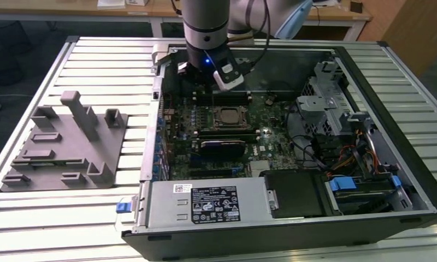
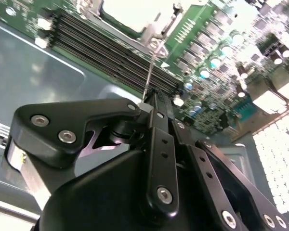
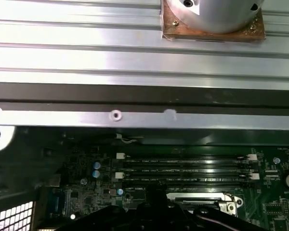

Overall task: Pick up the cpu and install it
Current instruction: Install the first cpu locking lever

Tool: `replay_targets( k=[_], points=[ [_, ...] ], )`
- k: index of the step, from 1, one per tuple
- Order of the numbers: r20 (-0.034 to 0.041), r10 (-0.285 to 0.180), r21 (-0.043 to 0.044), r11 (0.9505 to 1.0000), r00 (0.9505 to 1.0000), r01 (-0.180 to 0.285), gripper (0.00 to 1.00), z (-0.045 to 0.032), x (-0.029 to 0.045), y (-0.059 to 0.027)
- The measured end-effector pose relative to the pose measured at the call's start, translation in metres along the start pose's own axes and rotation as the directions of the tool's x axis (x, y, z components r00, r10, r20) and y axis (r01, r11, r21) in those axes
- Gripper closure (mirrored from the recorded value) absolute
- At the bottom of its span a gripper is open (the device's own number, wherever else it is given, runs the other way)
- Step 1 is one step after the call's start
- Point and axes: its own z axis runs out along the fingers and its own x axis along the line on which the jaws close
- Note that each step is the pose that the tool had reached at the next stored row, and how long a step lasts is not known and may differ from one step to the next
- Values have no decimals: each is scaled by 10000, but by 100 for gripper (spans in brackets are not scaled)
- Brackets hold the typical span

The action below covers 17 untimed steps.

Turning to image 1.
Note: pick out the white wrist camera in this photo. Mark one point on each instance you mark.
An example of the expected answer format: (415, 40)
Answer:
(227, 77)

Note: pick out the black graphics card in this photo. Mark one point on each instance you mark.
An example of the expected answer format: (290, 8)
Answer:
(221, 149)

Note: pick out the black RAM slot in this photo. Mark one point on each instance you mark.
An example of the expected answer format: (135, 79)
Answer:
(238, 100)
(238, 96)
(238, 93)

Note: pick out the blue case latch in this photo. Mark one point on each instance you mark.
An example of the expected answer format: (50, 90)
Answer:
(123, 207)

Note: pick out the hard disk in blue carrier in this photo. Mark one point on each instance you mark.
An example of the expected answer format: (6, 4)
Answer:
(339, 184)

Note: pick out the silver CPU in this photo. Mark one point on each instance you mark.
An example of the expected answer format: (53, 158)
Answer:
(229, 116)

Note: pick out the white paper stack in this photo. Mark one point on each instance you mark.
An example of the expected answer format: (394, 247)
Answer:
(110, 2)

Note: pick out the wooden desk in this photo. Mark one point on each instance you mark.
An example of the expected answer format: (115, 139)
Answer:
(111, 11)

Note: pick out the coin cell battery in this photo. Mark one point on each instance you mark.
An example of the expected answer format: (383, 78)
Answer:
(269, 101)

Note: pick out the silver drive cage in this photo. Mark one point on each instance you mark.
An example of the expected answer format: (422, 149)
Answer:
(313, 106)

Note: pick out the silver power supply unit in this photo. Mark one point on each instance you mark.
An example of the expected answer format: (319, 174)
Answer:
(159, 204)

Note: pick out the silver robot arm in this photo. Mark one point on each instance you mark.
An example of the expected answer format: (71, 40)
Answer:
(203, 21)

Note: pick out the small white box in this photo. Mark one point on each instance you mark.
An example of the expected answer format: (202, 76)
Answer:
(135, 2)

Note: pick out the black PC case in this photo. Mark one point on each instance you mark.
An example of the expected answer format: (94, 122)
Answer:
(239, 245)

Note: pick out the small black desk object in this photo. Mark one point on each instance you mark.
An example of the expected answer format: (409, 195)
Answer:
(355, 6)

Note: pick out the silver chipset heat sink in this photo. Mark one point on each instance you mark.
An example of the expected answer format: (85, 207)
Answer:
(258, 167)

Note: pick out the green motherboard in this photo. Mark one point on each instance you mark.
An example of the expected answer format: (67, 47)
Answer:
(275, 136)

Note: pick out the grey parts rack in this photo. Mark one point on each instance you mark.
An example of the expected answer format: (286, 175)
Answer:
(75, 158)

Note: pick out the wooden cabinet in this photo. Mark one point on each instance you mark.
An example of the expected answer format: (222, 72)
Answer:
(414, 32)

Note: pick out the black expansion slot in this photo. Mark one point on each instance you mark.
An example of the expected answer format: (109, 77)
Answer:
(206, 173)

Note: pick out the CPU socket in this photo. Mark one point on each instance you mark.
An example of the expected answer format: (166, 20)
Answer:
(249, 124)

